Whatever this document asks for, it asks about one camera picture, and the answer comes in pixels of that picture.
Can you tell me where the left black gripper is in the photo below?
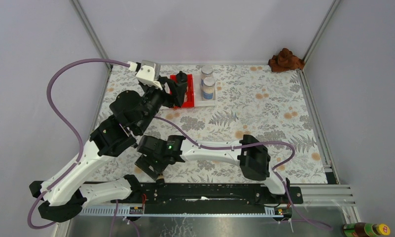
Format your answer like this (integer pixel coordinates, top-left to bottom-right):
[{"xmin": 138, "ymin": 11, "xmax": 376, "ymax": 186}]
[{"xmin": 135, "ymin": 77, "xmax": 187, "ymax": 134}]

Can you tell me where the black-cap jar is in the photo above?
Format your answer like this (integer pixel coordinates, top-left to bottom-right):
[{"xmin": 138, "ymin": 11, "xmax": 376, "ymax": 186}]
[{"xmin": 176, "ymin": 71, "xmax": 188, "ymax": 83}]

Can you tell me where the blue-label shaker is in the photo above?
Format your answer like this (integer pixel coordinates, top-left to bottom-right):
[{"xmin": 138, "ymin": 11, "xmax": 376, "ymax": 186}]
[
  {"xmin": 201, "ymin": 65, "xmax": 213, "ymax": 80},
  {"xmin": 202, "ymin": 77, "xmax": 215, "ymax": 100}
]

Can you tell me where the small dark spice bottle front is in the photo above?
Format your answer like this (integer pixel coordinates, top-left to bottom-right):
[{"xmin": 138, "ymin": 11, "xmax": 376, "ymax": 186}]
[{"xmin": 156, "ymin": 174, "xmax": 165, "ymax": 187}]

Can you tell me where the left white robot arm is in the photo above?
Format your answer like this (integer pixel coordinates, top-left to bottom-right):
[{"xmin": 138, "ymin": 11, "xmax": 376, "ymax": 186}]
[{"xmin": 30, "ymin": 73, "xmax": 188, "ymax": 223}]

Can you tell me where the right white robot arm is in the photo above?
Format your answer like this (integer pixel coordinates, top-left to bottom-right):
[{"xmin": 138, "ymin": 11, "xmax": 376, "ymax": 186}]
[{"xmin": 135, "ymin": 135, "xmax": 291, "ymax": 203}]

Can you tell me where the red plastic bin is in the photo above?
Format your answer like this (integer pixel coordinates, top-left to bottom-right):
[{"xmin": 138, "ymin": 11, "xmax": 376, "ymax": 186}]
[{"xmin": 169, "ymin": 74, "xmax": 195, "ymax": 108}]

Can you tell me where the right clear plastic bin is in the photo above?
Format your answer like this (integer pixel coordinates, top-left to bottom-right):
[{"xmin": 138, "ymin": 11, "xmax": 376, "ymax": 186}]
[{"xmin": 194, "ymin": 80, "xmax": 216, "ymax": 107}]

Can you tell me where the floral table mat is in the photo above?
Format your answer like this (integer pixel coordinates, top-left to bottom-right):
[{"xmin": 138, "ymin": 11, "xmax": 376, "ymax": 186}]
[{"xmin": 88, "ymin": 65, "xmax": 327, "ymax": 184}]

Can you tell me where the brown crumpled cloth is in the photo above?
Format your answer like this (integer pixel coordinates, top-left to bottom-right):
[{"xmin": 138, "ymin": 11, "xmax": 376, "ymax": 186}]
[{"xmin": 268, "ymin": 48, "xmax": 305, "ymax": 73}]

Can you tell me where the green yellow-cap bottle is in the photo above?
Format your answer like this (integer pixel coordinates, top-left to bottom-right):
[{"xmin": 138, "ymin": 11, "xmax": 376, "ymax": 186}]
[{"xmin": 342, "ymin": 222, "xmax": 391, "ymax": 237}]

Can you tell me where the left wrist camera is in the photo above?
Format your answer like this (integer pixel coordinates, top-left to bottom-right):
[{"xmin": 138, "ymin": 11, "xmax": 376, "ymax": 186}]
[{"xmin": 128, "ymin": 60, "xmax": 163, "ymax": 90}]

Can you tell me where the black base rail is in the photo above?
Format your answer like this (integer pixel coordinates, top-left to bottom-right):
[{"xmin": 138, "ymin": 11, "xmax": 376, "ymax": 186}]
[{"xmin": 110, "ymin": 182, "xmax": 304, "ymax": 217}]

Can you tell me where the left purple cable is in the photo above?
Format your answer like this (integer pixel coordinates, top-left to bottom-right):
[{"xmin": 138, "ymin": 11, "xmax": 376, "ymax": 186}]
[{"xmin": 27, "ymin": 58, "xmax": 133, "ymax": 230}]

